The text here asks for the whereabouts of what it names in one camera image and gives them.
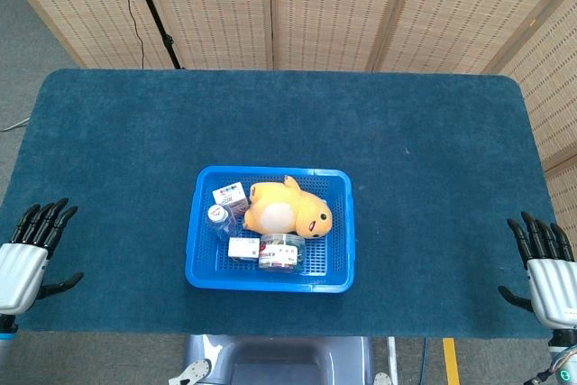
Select dark blue table mat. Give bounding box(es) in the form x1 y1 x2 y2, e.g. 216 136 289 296
0 68 558 340

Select thin black hanging cable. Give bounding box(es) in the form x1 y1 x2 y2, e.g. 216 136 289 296
109 0 146 69

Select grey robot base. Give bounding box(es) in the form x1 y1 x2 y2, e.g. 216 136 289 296
184 334 375 385

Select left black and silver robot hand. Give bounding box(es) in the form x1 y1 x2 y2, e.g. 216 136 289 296
0 197 85 314

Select small white carton box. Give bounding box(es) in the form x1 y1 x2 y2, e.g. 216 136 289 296
211 181 252 218

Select small clear plastic bottle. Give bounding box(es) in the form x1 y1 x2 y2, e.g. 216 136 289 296
206 204 240 242

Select blue perforated plastic basket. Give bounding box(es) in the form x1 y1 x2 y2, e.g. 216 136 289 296
184 165 357 295

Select yellow floor tape strip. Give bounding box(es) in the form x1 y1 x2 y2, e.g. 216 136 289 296
442 337 461 385

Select clear jar of coloured clips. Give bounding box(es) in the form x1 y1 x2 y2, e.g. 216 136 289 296
257 232 307 271

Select yellow plush duck toy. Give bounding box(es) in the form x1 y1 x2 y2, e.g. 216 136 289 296
243 174 334 240

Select white table leg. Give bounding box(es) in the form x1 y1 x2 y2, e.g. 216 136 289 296
386 337 399 385

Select black tripod pole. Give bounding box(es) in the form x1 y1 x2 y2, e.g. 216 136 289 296
124 0 187 70

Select blue floor cable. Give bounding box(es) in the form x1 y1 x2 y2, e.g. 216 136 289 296
418 337 428 385

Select large white metal bracket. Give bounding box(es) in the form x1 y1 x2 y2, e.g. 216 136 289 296
169 357 213 385

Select small white purple juice box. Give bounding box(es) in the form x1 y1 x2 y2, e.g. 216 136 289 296
227 236 261 261

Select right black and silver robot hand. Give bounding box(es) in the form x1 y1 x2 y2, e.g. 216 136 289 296
497 211 577 330

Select white floor cable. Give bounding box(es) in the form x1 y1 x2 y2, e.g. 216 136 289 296
0 116 31 133

